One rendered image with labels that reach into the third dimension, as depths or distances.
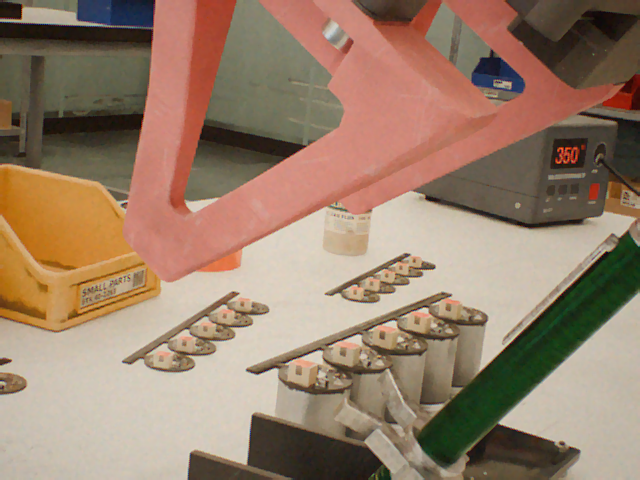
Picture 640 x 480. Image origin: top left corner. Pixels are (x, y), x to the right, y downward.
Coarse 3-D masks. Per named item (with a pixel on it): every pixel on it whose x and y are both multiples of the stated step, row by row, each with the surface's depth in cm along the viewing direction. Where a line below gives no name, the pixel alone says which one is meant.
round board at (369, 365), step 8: (328, 352) 40; (368, 352) 40; (376, 352) 40; (328, 360) 39; (368, 360) 39; (376, 360) 39; (384, 360) 39; (392, 360) 39; (344, 368) 38; (352, 368) 38; (360, 368) 38; (368, 368) 38; (376, 368) 38; (384, 368) 39
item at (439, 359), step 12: (432, 324) 44; (456, 336) 44; (432, 348) 43; (444, 348) 43; (432, 360) 43; (444, 360) 43; (432, 372) 43; (444, 372) 44; (432, 384) 43; (444, 384) 44; (432, 396) 44; (444, 396) 44; (432, 408) 44
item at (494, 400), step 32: (608, 256) 23; (576, 288) 23; (608, 288) 23; (544, 320) 24; (576, 320) 23; (608, 320) 23; (512, 352) 24; (544, 352) 24; (480, 384) 25; (512, 384) 24; (448, 416) 25; (480, 416) 25; (416, 448) 25; (448, 448) 25
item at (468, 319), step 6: (432, 306) 47; (438, 306) 47; (462, 306) 48; (432, 312) 46; (438, 312) 46; (468, 312) 47; (474, 312) 47; (480, 312) 47; (438, 318) 46; (444, 318) 45; (462, 318) 46; (468, 318) 46; (486, 318) 46; (462, 324) 45; (468, 324) 45; (474, 324) 45; (480, 324) 46
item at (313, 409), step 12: (324, 372) 37; (288, 396) 36; (300, 396) 36; (312, 396) 36; (324, 396) 36; (336, 396) 36; (348, 396) 37; (276, 408) 37; (288, 408) 36; (300, 408) 36; (312, 408) 36; (324, 408) 36; (300, 420) 36; (312, 420) 36; (324, 420) 36; (336, 420) 36; (336, 432) 37
